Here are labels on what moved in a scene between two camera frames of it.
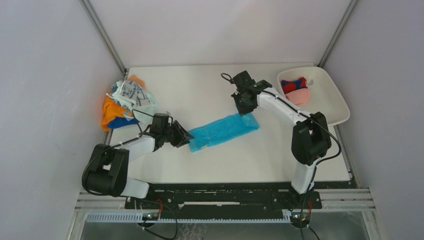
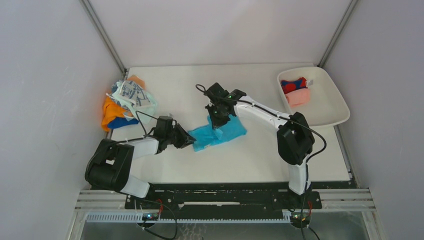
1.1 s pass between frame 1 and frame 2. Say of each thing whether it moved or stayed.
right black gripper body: moved
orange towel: stayed
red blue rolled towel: stayed
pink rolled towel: stayed
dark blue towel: stayed
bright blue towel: moved
